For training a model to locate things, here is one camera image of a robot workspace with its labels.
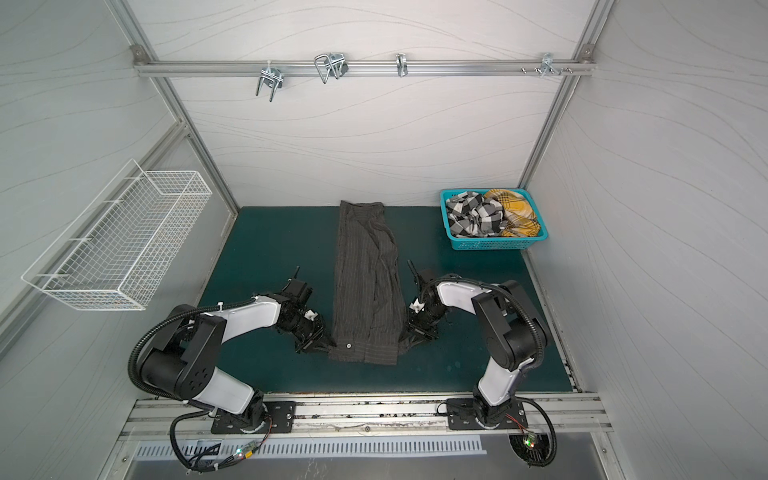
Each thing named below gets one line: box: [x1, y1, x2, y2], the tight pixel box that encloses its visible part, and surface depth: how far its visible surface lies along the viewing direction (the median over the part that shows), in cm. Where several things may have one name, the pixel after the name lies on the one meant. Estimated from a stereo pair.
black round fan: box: [508, 432, 557, 467], surface depth 73 cm
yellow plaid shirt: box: [484, 189, 541, 237], surface depth 106 cm
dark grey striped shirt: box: [328, 200, 419, 365], surface depth 96 cm
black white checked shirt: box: [446, 191, 507, 238], surface depth 107 cm
